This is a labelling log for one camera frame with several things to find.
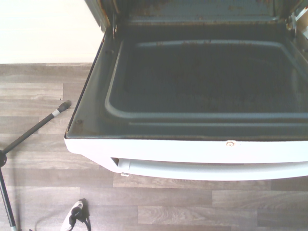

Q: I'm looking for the white oven door handle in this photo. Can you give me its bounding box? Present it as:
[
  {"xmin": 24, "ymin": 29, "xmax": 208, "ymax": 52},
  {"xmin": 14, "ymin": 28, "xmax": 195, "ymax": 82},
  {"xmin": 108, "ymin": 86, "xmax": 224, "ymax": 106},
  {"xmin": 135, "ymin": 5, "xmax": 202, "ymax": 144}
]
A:
[{"xmin": 116, "ymin": 158, "xmax": 308, "ymax": 181}]

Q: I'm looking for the white and black shoe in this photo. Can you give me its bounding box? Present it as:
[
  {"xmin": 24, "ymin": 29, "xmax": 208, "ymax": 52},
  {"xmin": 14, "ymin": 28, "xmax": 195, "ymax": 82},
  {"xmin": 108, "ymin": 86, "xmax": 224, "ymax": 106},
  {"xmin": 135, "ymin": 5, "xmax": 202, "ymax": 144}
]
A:
[{"xmin": 60, "ymin": 198, "xmax": 91, "ymax": 231}]

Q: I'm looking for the black camera tripod stand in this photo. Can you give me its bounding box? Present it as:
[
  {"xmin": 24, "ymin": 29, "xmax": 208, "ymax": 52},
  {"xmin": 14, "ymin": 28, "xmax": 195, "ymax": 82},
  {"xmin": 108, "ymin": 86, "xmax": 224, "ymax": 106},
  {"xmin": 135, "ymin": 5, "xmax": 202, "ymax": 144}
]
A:
[{"xmin": 0, "ymin": 100, "xmax": 72, "ymax": 231}]

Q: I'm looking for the white oven door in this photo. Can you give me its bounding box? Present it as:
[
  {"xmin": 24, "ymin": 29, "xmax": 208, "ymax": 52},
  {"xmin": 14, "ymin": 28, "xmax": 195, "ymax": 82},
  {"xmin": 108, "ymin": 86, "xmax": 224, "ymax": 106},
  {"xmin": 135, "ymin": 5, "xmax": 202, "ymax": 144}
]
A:
[{"xmin": 64, "ymin": 20, "xmax": 308, "ymax": 181}]

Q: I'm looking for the white oven body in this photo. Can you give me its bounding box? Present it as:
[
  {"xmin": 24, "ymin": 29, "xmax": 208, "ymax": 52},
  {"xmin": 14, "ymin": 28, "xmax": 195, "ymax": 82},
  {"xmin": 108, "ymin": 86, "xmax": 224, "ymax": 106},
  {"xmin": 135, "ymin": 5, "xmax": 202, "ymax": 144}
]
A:
[{"xmin": 84, "ymin": 0, "xmax": 308, "ymax": 39}]

